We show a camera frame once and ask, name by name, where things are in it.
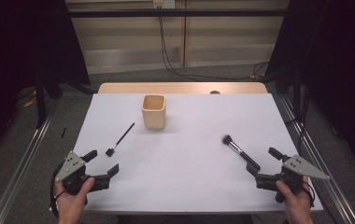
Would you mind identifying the yellow floor item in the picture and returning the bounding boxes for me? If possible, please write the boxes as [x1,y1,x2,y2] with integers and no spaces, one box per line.
[23,97,38,108]

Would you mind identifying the thick black powder brush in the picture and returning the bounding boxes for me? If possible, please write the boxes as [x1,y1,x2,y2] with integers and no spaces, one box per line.
[221,133,262,171]

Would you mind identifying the black metal stand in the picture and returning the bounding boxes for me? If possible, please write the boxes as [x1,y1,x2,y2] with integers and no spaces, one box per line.
[35,71,48,129]
[291,64,303,121]

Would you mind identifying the person's right hand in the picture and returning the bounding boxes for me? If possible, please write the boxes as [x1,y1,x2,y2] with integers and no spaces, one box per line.
[275,175,316,224]

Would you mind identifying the metal floor rail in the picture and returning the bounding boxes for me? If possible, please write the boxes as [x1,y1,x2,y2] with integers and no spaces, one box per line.
[0,92,60,224]
[277,92,355,224]

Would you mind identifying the white wall socket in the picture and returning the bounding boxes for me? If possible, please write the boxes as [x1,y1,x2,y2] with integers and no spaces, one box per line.
[152,0,176,9]

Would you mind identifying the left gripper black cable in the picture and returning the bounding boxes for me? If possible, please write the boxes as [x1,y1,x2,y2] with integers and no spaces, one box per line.
[50,161,66,218]

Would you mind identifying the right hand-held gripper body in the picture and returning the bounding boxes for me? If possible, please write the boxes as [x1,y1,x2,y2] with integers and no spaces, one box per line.
[255,154,331,203]

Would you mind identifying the white table sheet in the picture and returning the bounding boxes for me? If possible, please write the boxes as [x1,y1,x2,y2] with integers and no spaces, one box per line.
[49,92,324,216]

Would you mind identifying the black curtain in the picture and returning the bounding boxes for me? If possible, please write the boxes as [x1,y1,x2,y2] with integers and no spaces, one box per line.
[263,0,355,178]
[0,0,92,166]

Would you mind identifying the beige wooden holder cup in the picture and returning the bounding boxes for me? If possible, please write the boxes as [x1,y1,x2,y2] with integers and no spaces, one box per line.
[141,94,167,131]

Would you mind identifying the person's left hand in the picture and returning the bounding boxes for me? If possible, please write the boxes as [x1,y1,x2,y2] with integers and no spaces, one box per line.
[53,176,96,224]

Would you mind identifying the thin black makeup brush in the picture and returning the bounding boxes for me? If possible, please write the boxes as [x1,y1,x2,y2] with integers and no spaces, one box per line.
[105,122,135,158]

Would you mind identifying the black floor cables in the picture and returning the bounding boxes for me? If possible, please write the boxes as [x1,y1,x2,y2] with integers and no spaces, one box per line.
[286,90,311,154]

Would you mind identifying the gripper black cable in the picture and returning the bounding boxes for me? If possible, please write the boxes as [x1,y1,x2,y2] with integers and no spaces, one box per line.
[50,161,66,218]
[301,181,317,208]

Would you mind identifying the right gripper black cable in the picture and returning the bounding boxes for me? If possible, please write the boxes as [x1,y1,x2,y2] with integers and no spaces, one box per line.
[301,181,317,208]

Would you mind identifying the light wooden table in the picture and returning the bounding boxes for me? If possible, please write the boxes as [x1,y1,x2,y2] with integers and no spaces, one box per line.
[97,81,269,95]

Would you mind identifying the black wall cable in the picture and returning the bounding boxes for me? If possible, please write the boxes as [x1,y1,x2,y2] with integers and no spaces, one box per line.
[157,6,270,82]

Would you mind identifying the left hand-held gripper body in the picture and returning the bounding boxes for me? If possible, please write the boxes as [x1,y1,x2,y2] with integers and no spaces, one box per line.
[54,150,111,196]

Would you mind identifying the black horizontal bar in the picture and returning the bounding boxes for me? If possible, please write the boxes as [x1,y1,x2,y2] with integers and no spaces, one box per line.
[67,8,289,19]

